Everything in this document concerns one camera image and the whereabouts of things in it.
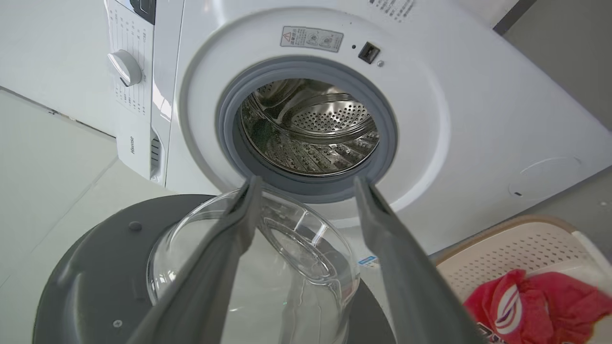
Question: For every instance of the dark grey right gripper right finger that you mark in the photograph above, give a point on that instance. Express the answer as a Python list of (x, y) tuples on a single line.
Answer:
[(406, 277)]

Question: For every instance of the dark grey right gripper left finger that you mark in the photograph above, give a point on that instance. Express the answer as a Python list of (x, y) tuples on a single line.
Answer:
[(210, 277)]

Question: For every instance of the grey washing machine door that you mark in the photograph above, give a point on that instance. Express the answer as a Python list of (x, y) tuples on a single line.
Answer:
[(100, 267)]

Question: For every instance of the grey rubber door gasket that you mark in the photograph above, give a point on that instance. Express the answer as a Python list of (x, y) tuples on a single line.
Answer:
[(229, 119)]

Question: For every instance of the white front-load washing machine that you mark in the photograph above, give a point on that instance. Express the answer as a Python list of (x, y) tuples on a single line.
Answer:
[(478, 119)]

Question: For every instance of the black door latch slot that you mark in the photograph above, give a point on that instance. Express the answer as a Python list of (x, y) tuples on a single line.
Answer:
[(368, 52)]

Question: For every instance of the beige perforated laundry basket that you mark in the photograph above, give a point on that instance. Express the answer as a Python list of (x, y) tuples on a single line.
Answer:
[(516, 248)]

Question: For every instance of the red printed garment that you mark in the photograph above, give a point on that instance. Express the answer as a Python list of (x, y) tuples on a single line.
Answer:
[(540, 306)]

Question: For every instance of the stainless steel perforated drum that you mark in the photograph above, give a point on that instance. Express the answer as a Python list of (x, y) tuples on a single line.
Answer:
[(311, 129)]

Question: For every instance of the white control dial knob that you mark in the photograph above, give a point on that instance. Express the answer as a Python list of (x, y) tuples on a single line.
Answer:
[(124, 68)]

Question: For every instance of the grey warning label sticker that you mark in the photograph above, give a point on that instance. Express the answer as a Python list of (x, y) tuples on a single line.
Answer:
[(311, 38)]

